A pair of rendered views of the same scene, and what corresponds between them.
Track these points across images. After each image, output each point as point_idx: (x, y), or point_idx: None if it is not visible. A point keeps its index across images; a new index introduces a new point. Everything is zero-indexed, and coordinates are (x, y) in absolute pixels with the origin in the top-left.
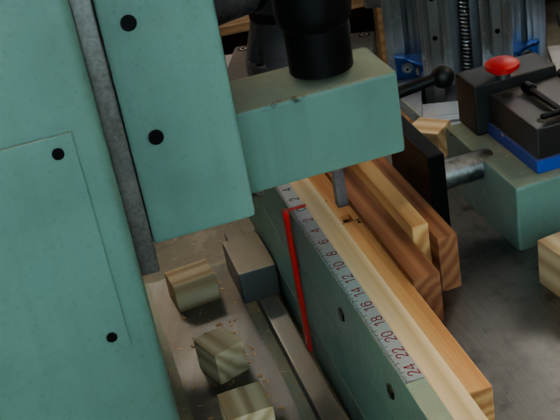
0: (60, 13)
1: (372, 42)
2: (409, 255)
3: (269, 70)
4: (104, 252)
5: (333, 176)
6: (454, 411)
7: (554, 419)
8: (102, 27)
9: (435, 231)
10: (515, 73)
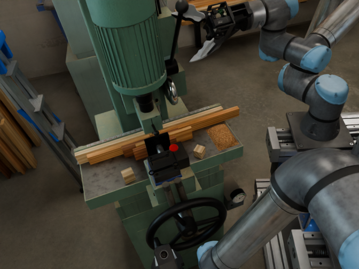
0: (98, 61)
1: (342, 147)
2: (130, 145)
3: (301, 119)
4: (109, 96)
5: None
6: (79, 151)
7: (90, 173)
8: None
9: (135, 148)
10: (174, 152)
